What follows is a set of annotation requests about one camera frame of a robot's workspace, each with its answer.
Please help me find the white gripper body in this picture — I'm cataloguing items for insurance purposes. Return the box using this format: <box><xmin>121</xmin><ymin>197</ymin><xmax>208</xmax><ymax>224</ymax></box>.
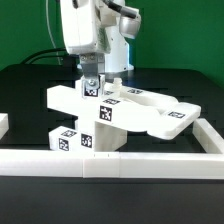
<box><xmin>60</xmin><ymin>0</ymin><xmax>110</xmax><ymax>55</ymax></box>

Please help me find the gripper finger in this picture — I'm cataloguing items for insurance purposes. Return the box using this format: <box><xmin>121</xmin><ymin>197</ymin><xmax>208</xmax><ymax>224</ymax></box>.
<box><xmin>78</xmin><ymin>53</ymin><xmax>105</xmax><ymax>89</ymax></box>

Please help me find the white chair seat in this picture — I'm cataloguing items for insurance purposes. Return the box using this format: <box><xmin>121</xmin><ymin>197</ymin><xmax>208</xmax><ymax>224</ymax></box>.
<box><xmin>73</xmin><ymin>114</ymin><xmax>128</xmax><ymax>153</ymax></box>

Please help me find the white chair back frame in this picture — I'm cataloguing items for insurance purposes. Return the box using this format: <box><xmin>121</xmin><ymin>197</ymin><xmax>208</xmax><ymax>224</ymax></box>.
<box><xmin>47</xmin><ymin>80</ymin><xmax>201</xmax><ymax>140</ymax></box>

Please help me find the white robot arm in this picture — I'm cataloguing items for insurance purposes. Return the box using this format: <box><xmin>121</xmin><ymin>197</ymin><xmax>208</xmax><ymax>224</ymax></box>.
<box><xmin>60</xmin><ymin>0</ymin><xmax>141</xmax><ymax>89</ymax></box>

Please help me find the white block at left edge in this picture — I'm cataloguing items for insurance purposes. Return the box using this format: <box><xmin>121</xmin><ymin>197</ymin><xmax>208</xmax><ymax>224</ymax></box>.
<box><xmin>0</xmin><ymin>113</ymin><xmax>9</xmax><ymax>140</ymax></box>

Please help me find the white U-shaped obstacle fence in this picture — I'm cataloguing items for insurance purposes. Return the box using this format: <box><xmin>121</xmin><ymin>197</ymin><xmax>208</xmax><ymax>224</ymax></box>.
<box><xmin>0</xmin><ymin>118</ymin><xmax>224</xmax><ymax>180</ymax></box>

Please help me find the white thin cable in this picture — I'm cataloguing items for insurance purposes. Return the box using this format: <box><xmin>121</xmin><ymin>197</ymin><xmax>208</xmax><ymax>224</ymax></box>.
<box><xmin>45</xmin><ymin>0</ymin><xmax>64</xmax><ymax>66</ymax></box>

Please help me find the black cable thick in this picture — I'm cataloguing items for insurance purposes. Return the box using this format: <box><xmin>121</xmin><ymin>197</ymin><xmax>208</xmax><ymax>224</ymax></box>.
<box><xmin>21</xmin><ymin>48</ymin><xmax>69</xmax><ymax>65</ymax></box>

